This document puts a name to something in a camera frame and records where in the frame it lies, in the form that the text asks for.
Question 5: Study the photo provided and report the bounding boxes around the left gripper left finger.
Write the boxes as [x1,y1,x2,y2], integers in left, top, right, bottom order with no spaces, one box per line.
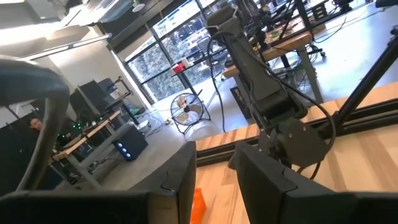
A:
[129,141,198,224]

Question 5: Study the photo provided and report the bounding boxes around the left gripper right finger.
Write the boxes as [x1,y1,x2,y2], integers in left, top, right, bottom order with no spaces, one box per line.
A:
[234,141,358,224]

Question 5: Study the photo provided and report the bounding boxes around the orange plastic bin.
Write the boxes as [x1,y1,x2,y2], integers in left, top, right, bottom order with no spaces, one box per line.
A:
[190,187,207,224]

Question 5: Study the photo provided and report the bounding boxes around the computer tower blue lights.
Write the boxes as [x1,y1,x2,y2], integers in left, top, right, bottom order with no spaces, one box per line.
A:
[111,125,149,162]

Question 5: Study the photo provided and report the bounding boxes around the black floor fan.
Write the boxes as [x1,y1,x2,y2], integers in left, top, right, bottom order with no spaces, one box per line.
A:
[169,92,211,135]

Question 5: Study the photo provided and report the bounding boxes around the wooden desk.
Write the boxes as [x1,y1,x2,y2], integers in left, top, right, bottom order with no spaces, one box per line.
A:
[51,110,131,190]
[223,12,326,105]

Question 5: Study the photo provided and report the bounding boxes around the black equipment rack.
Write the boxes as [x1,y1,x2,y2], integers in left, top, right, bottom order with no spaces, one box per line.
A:
[69,77,135,126]

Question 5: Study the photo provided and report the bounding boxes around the black framed window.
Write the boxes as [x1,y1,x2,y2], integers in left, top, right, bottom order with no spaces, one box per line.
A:
[123,0,249,105]

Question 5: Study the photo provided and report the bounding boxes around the person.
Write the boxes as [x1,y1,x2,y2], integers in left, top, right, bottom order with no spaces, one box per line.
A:
[29,116,45,132]

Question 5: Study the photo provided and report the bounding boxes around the black aluminium table frame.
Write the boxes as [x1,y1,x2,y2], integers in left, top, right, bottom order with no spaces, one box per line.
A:
[195,27,398,167]

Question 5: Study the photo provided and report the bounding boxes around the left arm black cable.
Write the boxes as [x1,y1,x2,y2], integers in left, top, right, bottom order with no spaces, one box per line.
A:
[0,55,72,192]

